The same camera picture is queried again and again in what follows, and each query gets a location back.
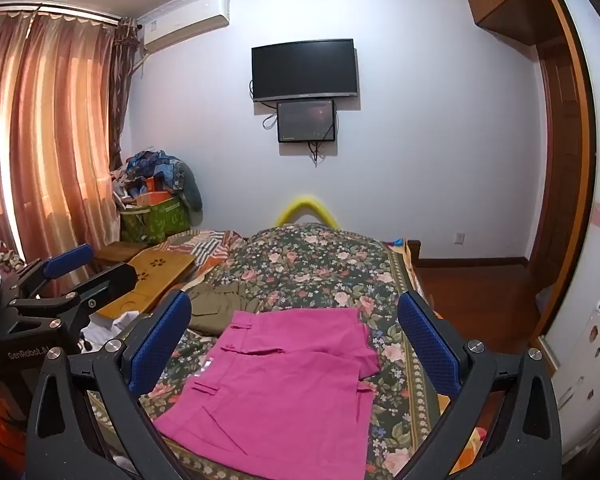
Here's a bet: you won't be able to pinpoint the dark wooden stool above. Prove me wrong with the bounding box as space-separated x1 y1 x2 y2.
96 241 152 265

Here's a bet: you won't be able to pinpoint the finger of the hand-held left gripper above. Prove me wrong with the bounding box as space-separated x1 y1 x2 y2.
11 244 95 302
10 262 142 333

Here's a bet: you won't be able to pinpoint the white appliance with stickers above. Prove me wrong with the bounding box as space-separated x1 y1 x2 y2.
550 300 600 463

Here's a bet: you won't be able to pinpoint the pink pants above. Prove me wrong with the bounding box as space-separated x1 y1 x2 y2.
152 307 381 480

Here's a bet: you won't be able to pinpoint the wooden door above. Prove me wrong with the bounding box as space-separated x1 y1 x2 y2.
536 42 582 273

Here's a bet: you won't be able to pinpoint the white air conditioner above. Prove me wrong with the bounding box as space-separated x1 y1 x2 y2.
139 0 232 55

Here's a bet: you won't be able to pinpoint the small black wall screen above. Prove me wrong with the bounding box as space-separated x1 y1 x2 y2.
276 99 337 144

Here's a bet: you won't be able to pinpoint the brown patterned curtain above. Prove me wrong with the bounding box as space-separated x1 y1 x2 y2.
107 16 142 171

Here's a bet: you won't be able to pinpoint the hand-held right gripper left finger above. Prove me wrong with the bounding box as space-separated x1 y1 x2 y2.
25 290 193 480

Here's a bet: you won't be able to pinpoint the person's left forearm orange sleeve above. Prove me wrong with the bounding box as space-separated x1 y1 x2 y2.
0 377 37 480

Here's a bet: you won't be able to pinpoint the orange pink curtain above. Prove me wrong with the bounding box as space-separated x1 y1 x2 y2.
0 7 121 261

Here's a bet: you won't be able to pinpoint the pile of clothes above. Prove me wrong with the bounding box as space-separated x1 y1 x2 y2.
111 149 204 212

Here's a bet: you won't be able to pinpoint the black wall television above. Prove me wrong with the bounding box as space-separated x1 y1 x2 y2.
251 38 358 103

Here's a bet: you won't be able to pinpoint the striped cloth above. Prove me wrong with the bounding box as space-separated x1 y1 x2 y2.
157 229 245 281

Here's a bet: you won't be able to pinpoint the green patterned bag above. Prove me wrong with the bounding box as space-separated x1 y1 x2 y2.
120 195 192 246

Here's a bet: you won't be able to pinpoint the floral bed blanket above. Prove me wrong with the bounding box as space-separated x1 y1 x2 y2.
87 222 456 480

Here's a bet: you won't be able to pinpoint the yellow curved headboard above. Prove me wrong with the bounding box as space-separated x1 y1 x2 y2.
275 194 342 230

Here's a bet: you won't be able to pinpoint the wooden lap desk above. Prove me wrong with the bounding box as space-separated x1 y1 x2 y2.
96 249 197 320

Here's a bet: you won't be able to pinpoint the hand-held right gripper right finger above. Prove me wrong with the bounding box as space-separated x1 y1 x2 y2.
396 291 563 480

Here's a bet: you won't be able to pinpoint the olive green pants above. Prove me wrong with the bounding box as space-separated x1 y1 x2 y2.
184 281 267 333

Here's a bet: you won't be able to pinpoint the white cloth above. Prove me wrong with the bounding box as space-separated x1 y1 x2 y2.
79 309 142 357

